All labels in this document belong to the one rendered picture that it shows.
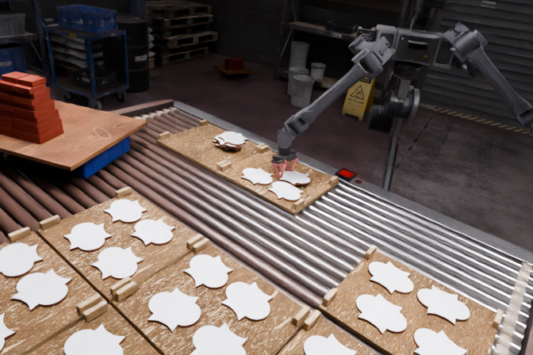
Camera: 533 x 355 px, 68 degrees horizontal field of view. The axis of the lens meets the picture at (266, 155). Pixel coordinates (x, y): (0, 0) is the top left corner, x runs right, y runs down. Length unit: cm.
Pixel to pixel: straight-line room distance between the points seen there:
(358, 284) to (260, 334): 36
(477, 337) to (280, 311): 54
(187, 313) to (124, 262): 27
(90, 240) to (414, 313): 99
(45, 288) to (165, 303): 32
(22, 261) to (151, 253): 35
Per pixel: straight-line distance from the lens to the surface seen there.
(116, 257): 130
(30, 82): 172
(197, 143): 197
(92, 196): 165
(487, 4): 607
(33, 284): 128
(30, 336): 117
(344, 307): 121
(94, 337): 111
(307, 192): 165
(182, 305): 114
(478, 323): 135
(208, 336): 108
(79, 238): 139
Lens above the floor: 179
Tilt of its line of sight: 27 degrees down
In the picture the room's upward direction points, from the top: 7 degrees clockwise
